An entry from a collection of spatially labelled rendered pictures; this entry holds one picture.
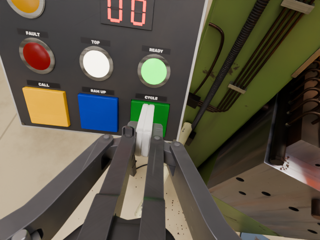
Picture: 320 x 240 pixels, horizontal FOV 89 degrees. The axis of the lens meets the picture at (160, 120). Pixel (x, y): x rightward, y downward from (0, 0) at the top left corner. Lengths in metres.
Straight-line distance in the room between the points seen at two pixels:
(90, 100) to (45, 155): 1.24
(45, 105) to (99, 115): 0.10
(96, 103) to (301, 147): 0.48
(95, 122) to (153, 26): 0.21
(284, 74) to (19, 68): 0.59
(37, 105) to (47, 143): 1.21
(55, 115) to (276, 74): 0.54
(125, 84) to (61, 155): 1.24
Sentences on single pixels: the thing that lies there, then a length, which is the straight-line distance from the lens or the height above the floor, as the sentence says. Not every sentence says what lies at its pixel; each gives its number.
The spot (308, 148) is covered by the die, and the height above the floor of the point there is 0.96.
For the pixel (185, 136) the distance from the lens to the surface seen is 0.75.
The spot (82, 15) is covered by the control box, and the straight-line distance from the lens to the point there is 0.32.
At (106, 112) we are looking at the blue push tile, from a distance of 0.33.
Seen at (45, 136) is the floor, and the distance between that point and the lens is 1.63.
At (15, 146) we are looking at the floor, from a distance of 1.70.
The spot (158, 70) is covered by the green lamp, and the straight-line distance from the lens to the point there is 0.30.
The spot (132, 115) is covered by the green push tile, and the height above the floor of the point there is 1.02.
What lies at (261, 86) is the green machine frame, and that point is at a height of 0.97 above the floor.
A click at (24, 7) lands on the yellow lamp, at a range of 0.36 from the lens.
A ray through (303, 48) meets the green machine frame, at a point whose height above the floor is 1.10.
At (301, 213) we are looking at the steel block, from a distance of 0.72.
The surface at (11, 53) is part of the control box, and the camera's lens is 0.39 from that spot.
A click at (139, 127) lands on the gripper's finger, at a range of 0.16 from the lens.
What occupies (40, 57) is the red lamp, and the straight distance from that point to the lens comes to 0.36.
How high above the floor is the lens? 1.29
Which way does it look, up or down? 58 degrees down
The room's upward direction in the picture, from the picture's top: 11 degrees clockwise
